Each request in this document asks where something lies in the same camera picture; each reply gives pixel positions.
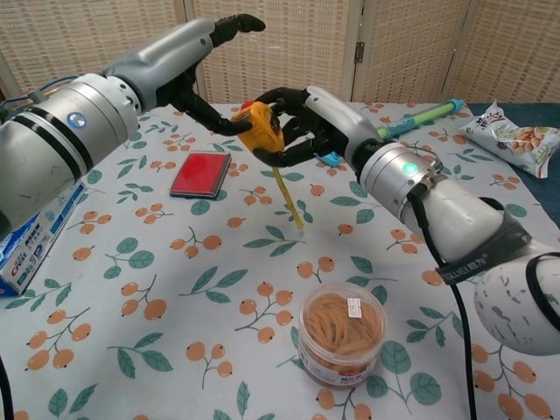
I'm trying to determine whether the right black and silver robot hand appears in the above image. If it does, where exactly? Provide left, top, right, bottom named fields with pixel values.
left=252, top=86, right=382, bottom=170

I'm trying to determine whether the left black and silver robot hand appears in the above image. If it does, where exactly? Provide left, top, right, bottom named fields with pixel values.
left=101, top=12, right=267, bottom=137

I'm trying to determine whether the yellow tape measure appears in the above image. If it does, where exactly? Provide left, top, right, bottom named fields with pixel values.
left=230, top=100, right=305, bottom=231

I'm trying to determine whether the green and blue toy pump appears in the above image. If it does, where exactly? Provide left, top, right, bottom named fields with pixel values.
left=323, top=98, right=466, bottom=168

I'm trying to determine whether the woven folding screen panel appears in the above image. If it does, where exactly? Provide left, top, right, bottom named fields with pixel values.
left=0, top=0, right=193, bottom=104
left=352, top=0, right=467, bottom=105
left=445, top=0, right=560, bottom=105
left=185, top=0, right=365, bottom=106

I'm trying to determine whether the red flat box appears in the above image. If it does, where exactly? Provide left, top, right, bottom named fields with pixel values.
left=169, top=151, right=232, bottom=201

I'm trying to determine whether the snack bag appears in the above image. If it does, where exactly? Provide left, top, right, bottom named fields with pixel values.
left=457, top=100, right=560, bottom=179

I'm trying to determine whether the clear jar of rubber bands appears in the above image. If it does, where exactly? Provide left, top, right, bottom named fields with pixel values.
left=297, top=282, right=388, bottom=387

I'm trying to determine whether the floral tablecloth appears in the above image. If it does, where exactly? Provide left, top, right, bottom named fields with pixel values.
left=0, top=102, right=560, bottom=420

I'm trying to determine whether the blue toothpaste box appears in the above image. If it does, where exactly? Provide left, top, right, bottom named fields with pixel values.
left=0, top=181, right=87, bottom=298

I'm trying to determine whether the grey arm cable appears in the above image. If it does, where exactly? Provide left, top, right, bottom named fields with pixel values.
left=0, top=79, right=60, bottom=116

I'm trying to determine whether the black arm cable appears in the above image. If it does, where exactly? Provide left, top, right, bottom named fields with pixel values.
left=409, top=143, right=479, bottom=420

